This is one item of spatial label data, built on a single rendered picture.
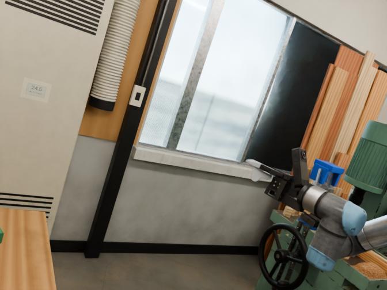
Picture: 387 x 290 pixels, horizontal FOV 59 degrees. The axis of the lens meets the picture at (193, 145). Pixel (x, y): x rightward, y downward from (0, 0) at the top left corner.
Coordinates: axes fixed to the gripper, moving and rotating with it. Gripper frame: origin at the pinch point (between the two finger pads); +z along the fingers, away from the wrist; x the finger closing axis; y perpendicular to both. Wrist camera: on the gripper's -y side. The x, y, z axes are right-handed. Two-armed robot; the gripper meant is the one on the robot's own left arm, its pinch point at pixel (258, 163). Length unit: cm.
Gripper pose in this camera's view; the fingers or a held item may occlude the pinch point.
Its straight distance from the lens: 113.2
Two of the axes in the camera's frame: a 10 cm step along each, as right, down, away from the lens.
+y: -4.1, 9.1, 0.8
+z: -6.1, -3.4, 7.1
